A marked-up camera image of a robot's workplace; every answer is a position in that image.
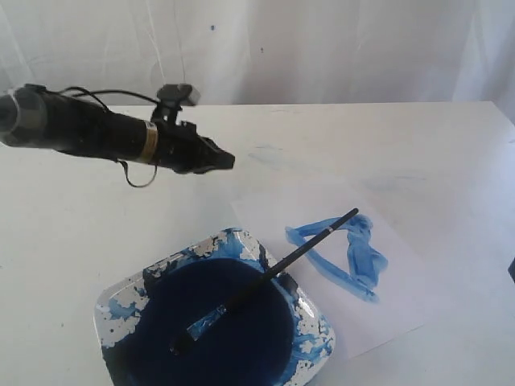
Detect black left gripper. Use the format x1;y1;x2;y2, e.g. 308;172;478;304
150;120;235;174

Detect black paintbrush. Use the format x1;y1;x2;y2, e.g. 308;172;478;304
171;207;359;355

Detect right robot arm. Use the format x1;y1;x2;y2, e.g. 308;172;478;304
508;259;515;281

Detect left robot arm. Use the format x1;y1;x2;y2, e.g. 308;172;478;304
1;84;235;175

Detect white square paint dish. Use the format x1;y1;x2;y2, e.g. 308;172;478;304
94;228;336;385

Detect white paper sheet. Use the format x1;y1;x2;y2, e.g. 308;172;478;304
232;179;441;359

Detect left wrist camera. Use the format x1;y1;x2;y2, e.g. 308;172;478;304
156;83;200;106

